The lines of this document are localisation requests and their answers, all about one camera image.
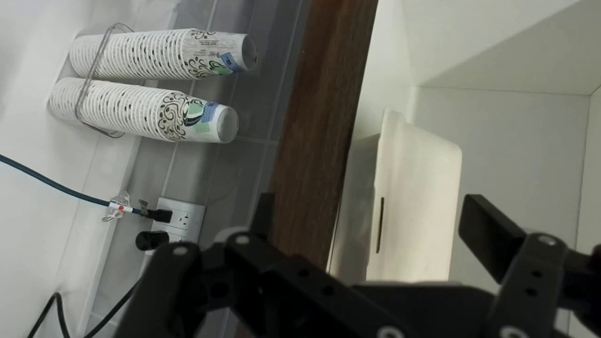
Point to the white clamshell food pack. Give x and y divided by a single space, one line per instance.
413 200

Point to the clear cup holder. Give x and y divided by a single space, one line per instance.
94 76

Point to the printed paper cup stack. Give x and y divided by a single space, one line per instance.
161 53
142 109

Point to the white wall outlet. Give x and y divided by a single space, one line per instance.
182 218

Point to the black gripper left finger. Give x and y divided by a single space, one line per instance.
263 288

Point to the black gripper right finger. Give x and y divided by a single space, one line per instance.
537 282

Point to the white open wall cabinet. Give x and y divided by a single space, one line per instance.
494 125

